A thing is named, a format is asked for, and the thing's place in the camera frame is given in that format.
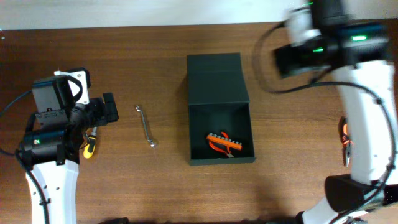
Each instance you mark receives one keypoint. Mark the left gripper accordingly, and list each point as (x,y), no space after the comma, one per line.
(109,107)

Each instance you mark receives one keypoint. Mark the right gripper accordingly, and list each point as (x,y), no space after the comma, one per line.
(285,61)

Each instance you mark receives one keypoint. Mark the yellow black stubby screwdriver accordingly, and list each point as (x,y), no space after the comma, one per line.
(91,144)

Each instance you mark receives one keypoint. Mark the silver double-ended wrench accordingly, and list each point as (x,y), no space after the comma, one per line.
(143,118)

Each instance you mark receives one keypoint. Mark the orange black needle-nose pliers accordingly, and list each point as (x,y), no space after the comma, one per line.
(345,140)

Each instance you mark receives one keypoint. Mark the orange bit holder strip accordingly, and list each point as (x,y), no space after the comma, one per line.
(220,142)

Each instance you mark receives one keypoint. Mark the small red cutting pliers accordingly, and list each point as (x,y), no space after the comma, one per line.
(225,151)

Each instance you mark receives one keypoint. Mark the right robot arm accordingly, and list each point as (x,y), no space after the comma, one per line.
(322,35)

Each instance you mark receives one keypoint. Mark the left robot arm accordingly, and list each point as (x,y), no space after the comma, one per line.
(49,150)

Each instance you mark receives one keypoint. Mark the dark green open box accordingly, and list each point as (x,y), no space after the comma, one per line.
(218,101)

